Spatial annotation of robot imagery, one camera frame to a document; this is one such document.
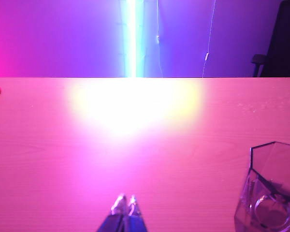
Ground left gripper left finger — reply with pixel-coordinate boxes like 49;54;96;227
96;192;128;232

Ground black office chair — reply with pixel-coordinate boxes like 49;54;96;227
250;0;290;78

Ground clear faceted glass mug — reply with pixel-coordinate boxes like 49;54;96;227
233;141;290;232

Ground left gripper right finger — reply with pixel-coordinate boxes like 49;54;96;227
124;194;148;232

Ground thin white hanging cable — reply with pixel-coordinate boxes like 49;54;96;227
202;0;217;78

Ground vertical glowing light strip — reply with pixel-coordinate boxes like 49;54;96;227
119;0;147;78

